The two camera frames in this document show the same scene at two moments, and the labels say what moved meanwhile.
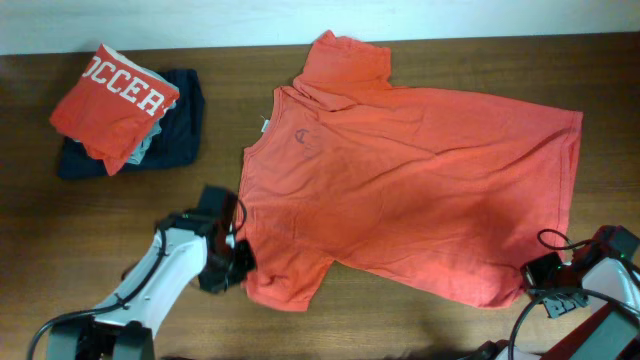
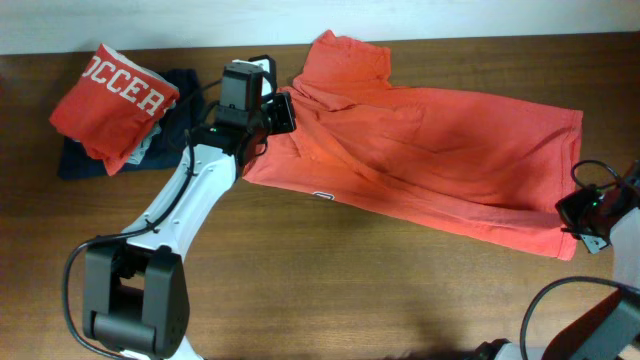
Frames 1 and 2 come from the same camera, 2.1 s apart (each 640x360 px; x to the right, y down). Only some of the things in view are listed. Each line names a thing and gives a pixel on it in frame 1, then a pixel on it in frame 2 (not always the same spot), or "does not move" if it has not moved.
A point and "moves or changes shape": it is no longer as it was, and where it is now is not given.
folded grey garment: (158, 76) does not move
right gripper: (532, 271) → (569, 205)
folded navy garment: (178, 142) does not move
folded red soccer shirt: (113, 107) does not move
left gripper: (247, 264) → (287, 121)
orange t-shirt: (443, 194) moves or changes shape
